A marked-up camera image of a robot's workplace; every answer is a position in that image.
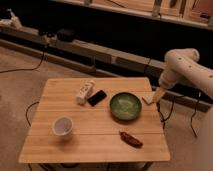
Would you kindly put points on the dark red chili pepper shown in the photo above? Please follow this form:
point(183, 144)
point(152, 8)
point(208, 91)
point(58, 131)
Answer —
point(130, 140)

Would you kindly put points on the green round bowl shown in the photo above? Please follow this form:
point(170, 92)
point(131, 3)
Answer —
point(125, 106)

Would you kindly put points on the black power adapter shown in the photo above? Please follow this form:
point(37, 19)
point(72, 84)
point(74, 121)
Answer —
point(66, 35)

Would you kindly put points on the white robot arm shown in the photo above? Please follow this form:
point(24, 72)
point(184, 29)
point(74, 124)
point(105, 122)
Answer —
point(184, 63)

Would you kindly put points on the wooden folding table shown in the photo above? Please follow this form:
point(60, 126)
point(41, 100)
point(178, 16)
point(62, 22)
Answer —
point(95, 137)

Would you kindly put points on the translucent beige end tool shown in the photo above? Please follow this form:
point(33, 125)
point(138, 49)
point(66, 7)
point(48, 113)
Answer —
point(159, 93)

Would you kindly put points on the beige sponge block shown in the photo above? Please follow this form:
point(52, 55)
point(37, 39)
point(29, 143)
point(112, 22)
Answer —
point(149, 97)

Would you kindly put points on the black smartphone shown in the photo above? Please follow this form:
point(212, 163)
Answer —
point(96, 98)

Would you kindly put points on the white small carton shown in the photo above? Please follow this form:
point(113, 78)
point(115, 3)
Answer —
point(84, 93)

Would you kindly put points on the white paper cup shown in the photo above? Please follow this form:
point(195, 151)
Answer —
point(62, 127)

